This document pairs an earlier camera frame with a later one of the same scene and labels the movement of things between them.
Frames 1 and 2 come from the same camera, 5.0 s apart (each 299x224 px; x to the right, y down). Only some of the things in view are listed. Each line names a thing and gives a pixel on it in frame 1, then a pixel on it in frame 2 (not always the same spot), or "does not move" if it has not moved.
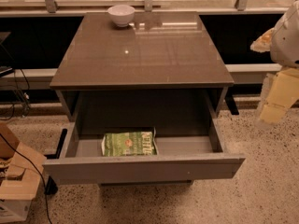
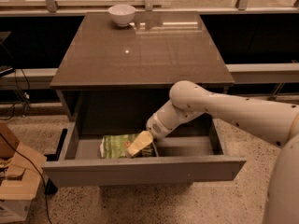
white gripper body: [286, 41] → [156, 126]
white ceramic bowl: [121, 15] does not move
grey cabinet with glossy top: [162, 66] does not move
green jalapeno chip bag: [130, 144] does not move
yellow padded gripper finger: [283, 92] → [141, 142]
